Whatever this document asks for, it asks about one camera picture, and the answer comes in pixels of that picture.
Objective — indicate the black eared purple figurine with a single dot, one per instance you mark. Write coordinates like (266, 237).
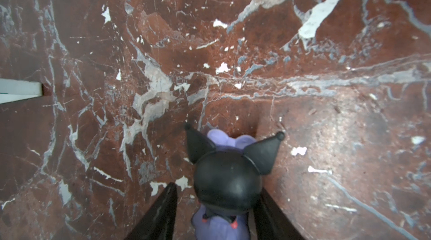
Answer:
(228, 180)

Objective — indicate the white two-tier metal shelf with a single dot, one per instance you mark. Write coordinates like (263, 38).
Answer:
(16, 90)

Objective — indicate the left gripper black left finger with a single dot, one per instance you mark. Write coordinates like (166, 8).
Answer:
(159, 221)

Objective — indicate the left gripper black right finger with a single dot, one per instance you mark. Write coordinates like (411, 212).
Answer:
(270, 221)

